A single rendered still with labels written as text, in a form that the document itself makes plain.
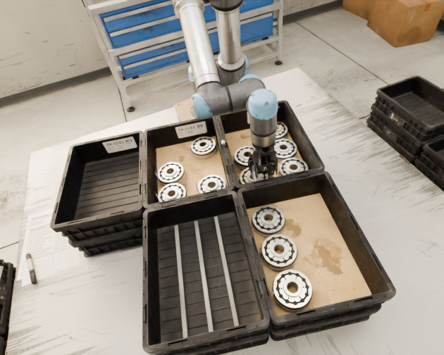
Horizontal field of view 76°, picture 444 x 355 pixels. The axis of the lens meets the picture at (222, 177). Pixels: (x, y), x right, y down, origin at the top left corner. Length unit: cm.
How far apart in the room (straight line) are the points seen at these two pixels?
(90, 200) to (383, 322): 105
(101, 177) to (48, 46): 266
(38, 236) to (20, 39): 268
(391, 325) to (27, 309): 116
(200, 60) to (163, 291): 68
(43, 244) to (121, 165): 43
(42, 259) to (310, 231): 99
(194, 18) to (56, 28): 282
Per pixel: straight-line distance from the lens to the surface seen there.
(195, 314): 86
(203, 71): 88
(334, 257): 92
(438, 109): 212
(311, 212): 98
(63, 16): 365
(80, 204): 120
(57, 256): 129
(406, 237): 118
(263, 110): 76
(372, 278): 87
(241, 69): 131
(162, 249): 96
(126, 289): 109
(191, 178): 109
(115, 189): 117
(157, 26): 281
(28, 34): 374
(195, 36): 93
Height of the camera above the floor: 164
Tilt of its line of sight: 50 degrees down
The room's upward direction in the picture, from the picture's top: 11 degrees counter-clockwise
